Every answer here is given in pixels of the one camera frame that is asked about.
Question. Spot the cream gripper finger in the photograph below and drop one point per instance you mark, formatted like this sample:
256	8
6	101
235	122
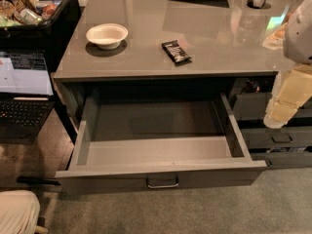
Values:
291	89

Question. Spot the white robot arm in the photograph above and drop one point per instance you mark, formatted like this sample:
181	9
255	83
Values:
297	43

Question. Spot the clear jar of snacks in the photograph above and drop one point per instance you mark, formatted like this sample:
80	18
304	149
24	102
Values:
275	40

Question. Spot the black candy bar wrapper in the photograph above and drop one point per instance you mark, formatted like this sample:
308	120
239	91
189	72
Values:
175	52

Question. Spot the white paper bowl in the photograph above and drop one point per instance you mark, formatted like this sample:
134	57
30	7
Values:
107	36

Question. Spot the black laptop computer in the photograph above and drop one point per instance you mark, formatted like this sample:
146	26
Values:
26	96

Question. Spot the black laptop stand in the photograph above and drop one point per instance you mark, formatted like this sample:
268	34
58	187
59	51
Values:
54	149

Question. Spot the person's beige trouser knee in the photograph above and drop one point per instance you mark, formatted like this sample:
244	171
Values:
19	211

